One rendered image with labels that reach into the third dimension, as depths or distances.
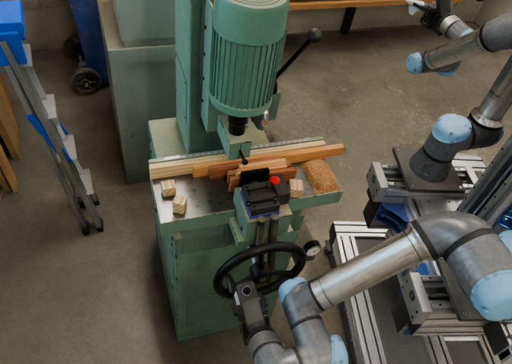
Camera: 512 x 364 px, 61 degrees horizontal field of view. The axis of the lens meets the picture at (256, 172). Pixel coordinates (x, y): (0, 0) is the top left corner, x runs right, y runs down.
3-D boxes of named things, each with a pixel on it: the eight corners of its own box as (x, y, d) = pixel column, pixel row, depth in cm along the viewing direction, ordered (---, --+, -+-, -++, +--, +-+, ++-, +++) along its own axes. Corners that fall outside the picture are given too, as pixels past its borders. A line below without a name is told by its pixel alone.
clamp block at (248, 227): (242, 241, 130) (245, 223, 123) (230, 206, 138) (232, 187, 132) (289, 231, 134) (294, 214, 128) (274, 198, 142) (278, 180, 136)
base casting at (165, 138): (174, 256, 142) (174, 240, 135) (147, 137, 178) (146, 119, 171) (301, 230, 155) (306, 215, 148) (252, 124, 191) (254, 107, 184)
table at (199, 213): (165, 263, 125) (164, 250, 121) (148, 183, 144) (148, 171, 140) (352, 224, 143) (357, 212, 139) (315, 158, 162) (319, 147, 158)
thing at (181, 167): (150, 179, 138) (149, 168, 134) (149, 174, 139) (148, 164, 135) (322, 154, 155) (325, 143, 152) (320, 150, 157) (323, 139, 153)
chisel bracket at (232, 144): (227, 164, 134) (229, 144, 128) (216, 133, 143) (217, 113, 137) (250, 161, 137) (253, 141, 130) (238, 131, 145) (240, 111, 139)
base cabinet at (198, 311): (176, 343, 193) (174, 257, 141) (155, 237, 229) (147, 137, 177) (271, 318, 206) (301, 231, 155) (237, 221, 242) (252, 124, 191)
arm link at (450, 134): (417, 140, 164) (431, 113, 154) (446, 136, 168) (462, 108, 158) (434, 163, 156) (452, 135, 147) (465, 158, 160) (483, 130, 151)
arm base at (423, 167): (440, 154, 175) (450, 136, 168) (453, 183, 165) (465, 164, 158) (404, 153, 173) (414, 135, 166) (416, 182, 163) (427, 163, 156)
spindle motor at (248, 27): (217, 122, 115) (226, 11, 93) (202, 82, 126) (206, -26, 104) (280, 115, 120) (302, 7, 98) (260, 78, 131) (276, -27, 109)
